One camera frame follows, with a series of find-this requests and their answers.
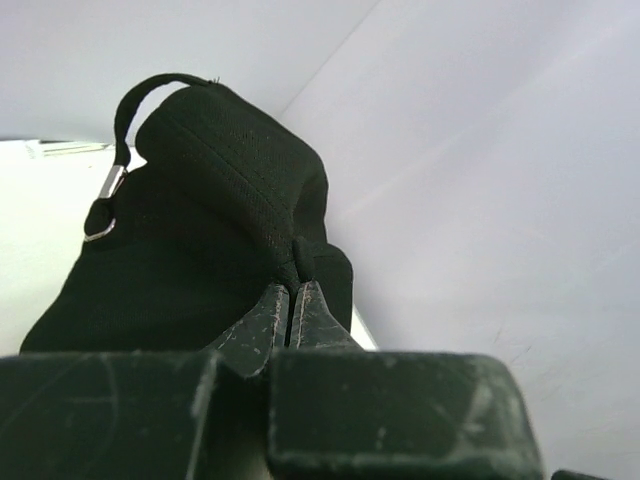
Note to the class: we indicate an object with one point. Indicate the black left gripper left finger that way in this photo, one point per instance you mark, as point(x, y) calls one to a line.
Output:
point(141, 415)

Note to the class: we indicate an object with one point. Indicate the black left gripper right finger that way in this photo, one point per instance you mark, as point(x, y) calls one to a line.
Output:
point(337, 411)

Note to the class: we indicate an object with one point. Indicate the black cap gold logo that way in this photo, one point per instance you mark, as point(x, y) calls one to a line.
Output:
point(209, 201)

